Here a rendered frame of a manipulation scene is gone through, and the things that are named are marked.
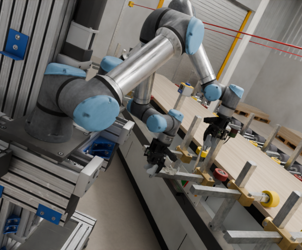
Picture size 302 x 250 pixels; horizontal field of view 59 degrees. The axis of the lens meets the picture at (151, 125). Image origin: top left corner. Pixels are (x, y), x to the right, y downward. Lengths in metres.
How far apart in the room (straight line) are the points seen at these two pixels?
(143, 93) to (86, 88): 0.42
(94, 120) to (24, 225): 0.84
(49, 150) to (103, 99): 0.24
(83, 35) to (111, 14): 7.84
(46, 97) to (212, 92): 0.68
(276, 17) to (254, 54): 1.51
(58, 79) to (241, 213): 1.21
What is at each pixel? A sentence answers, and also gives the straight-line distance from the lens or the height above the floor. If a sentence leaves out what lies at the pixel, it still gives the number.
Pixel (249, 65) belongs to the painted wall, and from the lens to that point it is 11.51.
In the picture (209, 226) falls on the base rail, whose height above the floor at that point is 0.70.
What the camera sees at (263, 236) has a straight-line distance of 1.13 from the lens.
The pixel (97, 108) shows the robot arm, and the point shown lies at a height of 1.23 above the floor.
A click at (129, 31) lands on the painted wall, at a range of 9.09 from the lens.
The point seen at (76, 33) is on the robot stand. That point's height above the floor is 1.34.
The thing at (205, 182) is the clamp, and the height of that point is 0.85.
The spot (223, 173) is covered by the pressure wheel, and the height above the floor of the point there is 0.90.
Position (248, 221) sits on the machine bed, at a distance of 1.61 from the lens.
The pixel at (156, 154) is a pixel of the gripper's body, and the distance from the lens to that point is 1.26.
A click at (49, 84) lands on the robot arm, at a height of 1.21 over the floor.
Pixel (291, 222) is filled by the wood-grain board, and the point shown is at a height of 0.90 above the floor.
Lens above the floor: 1.47
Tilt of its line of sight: 18 degrees down
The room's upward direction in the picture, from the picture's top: 23 degrees clockwise
